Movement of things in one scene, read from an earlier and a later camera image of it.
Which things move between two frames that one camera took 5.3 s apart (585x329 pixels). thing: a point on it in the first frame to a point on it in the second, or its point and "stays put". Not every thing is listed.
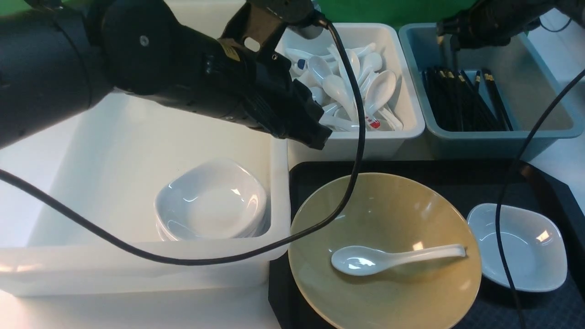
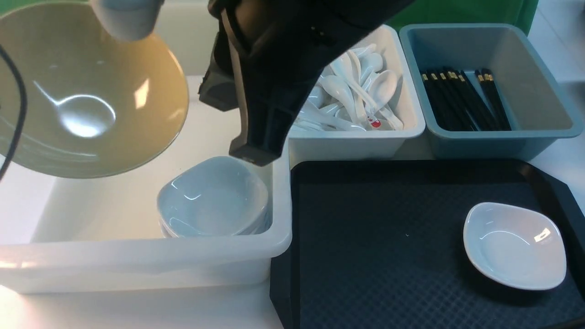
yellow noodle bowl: [386, 211] to [95, 105]
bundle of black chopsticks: [456, 105] stays put
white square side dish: [534, 246] stays put
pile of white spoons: [325, 76] stays put
